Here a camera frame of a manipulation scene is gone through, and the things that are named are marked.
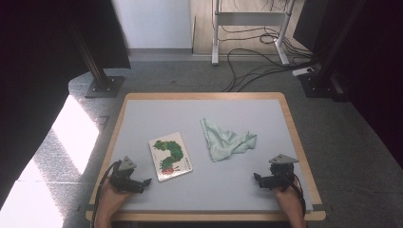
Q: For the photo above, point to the white metal desk frame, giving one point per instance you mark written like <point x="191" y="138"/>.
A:
<point x="250" y="18"/>

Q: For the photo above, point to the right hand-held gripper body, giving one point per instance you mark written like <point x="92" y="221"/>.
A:
<point x="280" y="177"/>

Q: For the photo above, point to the white power strip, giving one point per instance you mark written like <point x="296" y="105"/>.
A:
<point x="303" y="71"/>

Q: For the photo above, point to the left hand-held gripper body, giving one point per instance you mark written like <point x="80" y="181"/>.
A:
<point x="122" y="182"/>

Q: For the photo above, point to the pale green microfibre cloth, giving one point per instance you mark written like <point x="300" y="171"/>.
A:
<point x="225" y="142"/>

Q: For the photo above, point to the black metal stand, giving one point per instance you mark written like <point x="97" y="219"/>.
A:
<point x="101" y="82"/>
<point x="320" y="84"/>

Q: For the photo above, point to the caterpillar picture board book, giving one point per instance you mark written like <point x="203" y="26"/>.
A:
<point x="171" y="158"/>

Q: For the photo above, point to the person's left hand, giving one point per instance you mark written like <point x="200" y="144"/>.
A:
<point x="112" y="196"/>

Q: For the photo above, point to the black curtain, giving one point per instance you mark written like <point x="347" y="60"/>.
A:
<point x="374" y="79"/>
<point x="38" y="63"/>

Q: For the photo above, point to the person's right hand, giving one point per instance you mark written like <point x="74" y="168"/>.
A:
<point x="288" y="198"/>

